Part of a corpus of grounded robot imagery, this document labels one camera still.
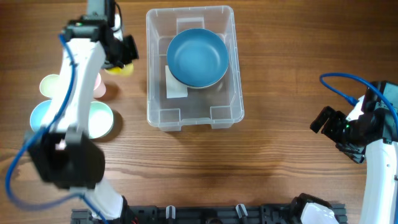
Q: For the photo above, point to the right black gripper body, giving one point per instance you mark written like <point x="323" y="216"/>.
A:
<point x="334" y="125"/>

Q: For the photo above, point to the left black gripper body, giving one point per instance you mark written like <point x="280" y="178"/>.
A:
<point x="129" y="48"/>

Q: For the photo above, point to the yellow plastic cup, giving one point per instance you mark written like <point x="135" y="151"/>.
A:
<point x="126" y="71"/>

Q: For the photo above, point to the pink plastic cup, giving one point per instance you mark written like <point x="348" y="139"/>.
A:
<point x="99" y="87"/>

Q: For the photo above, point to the mint green bowl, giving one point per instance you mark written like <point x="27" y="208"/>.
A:
<point x="101" y="120"/>

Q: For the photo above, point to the cream plastic cup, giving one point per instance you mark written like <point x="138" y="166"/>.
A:
<point x="50" y="86"/>

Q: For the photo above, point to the dark blue deep plate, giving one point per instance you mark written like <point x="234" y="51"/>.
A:
<point x="199" y="49"/>

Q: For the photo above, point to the light blue plastic bowl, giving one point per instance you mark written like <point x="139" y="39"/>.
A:
<point x="38" y="114"/>

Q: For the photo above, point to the cream plastic plate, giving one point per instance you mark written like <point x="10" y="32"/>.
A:
<point x="198" y="79"/>

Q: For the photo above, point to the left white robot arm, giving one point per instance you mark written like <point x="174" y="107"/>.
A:
<point x="61" y="149"/>

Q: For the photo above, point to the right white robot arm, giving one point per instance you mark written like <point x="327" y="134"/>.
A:
<point x="369" y="135"/>

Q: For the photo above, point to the clear plastic storage container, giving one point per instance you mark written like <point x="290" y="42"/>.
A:
<point x="220" y="105"/>

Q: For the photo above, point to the white label sticker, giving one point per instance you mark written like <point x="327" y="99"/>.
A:
<point x="174" y="89"/>

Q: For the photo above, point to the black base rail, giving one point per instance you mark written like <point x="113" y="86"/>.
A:
<point x="265" y="214"/>

